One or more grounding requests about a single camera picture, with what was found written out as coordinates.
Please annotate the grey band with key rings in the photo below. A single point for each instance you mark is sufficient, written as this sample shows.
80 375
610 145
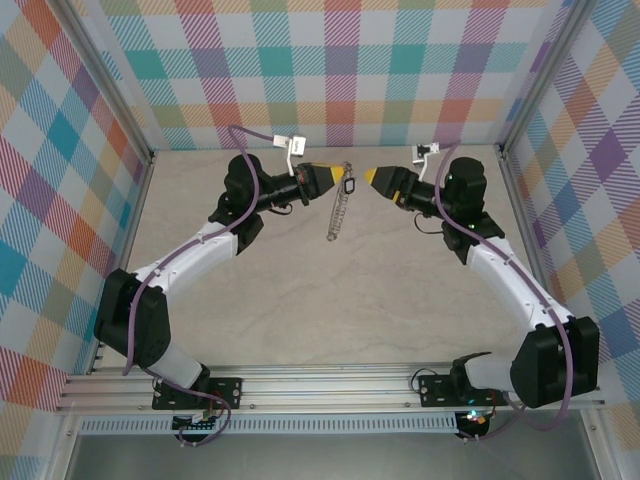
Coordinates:
336 215

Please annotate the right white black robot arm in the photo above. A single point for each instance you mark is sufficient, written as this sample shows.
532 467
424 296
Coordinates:
515 285

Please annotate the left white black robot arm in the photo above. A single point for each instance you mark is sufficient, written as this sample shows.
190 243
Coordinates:
185 255

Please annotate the small circuit board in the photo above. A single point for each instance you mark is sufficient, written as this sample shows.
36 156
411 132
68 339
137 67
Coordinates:
197 424
475 419

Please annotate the grey metal panel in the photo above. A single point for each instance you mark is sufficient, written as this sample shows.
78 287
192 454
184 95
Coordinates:
325 460

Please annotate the left white camera bracket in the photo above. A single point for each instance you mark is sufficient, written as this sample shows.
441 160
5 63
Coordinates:
282 140

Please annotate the thin aluminium floor rail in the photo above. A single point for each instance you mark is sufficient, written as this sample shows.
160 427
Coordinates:
131 230
526 225

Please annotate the aluminium corner post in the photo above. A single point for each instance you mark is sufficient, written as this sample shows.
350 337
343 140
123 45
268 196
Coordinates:
116 85
546 70

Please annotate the wide aluminium base rail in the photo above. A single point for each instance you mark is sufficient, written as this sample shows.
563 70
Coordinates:
325 387

